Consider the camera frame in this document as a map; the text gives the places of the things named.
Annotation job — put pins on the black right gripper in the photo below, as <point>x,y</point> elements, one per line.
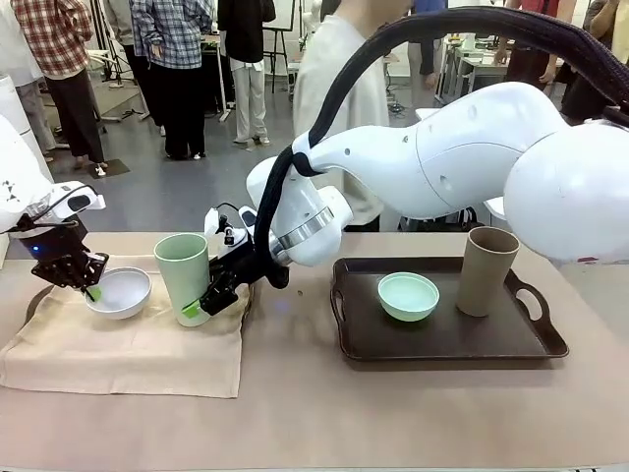
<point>238,265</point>

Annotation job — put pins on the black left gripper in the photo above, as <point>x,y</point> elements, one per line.
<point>49,243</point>

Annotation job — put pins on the tall light green cup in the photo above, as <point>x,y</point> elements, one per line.
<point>182,275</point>

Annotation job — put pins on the white plastic bowl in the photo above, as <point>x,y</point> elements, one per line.
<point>123,295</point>

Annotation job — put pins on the beige cloth mat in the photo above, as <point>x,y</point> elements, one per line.
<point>123,354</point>

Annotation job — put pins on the tall brown cup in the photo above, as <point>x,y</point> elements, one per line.
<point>486,280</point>

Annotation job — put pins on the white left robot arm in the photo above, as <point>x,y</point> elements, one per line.
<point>19,162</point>

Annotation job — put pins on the dark floor mat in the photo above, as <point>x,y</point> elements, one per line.
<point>115,167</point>

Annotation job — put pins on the light green bowl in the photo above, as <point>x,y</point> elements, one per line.
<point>417,307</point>

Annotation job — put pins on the person in red plaid shirt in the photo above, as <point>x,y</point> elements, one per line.
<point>54,34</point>

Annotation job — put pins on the person in beige shirt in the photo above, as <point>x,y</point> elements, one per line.
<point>334,74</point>

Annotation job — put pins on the person in blue plaid shirt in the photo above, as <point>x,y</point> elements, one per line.
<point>172,34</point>

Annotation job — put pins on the person in black top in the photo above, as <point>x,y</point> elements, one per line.
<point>245,29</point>

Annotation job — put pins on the white background table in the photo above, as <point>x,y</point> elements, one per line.
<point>425,114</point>

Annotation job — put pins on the whiteboard easel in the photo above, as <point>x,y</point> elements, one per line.
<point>280,15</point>

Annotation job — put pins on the person in dark blue top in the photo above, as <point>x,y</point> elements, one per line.
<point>417,29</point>

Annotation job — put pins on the person in dark red skirt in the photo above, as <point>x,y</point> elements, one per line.
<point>533,59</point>

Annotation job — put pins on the person in grey t-shirt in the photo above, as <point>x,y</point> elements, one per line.
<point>577,98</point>

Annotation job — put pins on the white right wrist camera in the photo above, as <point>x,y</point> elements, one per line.
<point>211,221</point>

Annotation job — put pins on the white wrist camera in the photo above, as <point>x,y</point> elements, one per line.
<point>96,201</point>
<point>211,221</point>

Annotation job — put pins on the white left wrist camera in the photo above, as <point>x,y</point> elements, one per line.
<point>96,201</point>

